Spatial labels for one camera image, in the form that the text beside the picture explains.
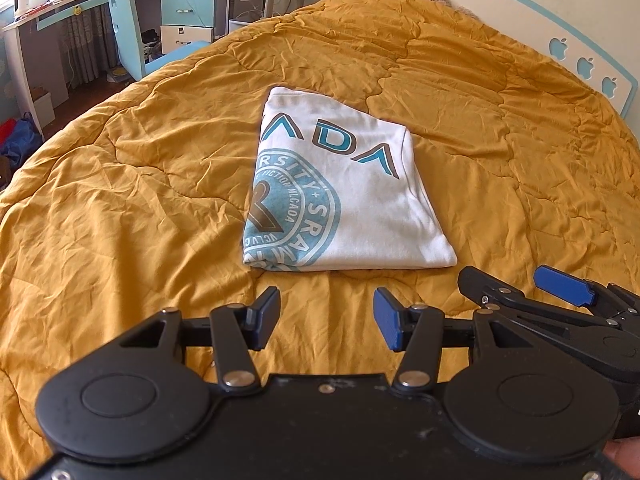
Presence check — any blue desk chair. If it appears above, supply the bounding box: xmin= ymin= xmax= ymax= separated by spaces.
xmin=107 ymin=0 xmax=209 ymax=81

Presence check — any blue drawer cabinet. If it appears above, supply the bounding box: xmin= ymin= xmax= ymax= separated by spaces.
xmin=160 ymin=0 xmax=215 ymax=54

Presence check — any white desk with blue trim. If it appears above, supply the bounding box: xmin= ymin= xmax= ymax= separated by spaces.
xmin=2 ymin=0 xmax=227 ymax=129

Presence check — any grey window curtain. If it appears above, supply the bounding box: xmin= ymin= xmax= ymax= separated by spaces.
xmin=58 ymin=4 xmax=118 ymax=89

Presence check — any person's right hand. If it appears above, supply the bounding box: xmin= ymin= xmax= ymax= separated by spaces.
xmin=604 ymin=437 xmax=640 ymax=479

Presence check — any white Nevada sweatshirt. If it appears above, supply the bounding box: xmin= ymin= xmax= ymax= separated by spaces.
xmin=242 ymin=87 xmax=458 ymax=271

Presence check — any mustard yellow quilt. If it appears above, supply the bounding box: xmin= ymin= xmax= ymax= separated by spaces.
xmin=1 ymin=0 xmax=639 ymax=479

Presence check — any white headboard with apple cutouts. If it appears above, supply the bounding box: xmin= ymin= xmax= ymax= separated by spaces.
xmin=452 ymin=0 xmax=638 ymax=117

